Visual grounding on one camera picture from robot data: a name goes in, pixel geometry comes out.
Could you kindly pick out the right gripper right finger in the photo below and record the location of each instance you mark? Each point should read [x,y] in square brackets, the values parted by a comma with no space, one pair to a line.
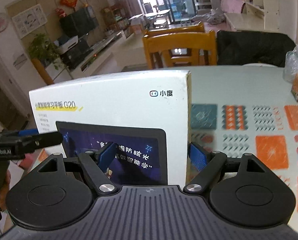
[208,165]

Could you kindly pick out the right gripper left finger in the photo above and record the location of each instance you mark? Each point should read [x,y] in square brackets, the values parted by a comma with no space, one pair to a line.
[94,166]

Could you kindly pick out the white tablet product box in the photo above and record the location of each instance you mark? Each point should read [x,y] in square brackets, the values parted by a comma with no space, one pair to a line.
[145,113]

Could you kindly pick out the patterned table mat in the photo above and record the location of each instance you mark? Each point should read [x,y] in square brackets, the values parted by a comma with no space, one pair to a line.
[268,132]

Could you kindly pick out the white tv cabinet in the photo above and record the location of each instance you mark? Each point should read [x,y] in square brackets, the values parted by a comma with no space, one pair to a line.
[100,53]

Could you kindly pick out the green potted plant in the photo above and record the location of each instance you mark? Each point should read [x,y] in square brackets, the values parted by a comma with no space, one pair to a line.
[44,50]

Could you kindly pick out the white printer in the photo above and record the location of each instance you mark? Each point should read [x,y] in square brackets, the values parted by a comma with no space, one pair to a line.
[67,45]

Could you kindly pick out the white coffee table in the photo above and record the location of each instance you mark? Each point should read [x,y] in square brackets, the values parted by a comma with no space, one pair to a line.
[130,52]

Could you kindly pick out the black jacket on chair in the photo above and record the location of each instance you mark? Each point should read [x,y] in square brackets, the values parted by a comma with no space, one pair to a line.
[246,47]

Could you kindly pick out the front wooden chair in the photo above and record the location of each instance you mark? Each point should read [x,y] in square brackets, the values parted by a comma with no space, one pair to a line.
[180,49]

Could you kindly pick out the wooden chair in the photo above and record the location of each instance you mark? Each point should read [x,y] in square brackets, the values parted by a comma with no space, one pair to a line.
[180,49]
[198,28]

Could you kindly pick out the framed drawing poster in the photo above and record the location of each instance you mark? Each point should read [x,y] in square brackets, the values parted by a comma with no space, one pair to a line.
[29,20]

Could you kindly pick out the clear plastic snack bag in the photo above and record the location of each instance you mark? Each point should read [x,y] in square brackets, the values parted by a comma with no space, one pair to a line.
[291,65]

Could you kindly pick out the rear wooden chair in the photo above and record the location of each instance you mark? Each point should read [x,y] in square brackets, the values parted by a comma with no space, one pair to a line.
[198,28]

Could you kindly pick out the black flat television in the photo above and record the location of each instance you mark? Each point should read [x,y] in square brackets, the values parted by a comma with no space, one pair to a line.
[79,23]

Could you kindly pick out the white cubby bookshelf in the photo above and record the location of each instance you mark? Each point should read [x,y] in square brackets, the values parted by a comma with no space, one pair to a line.
[270,15]

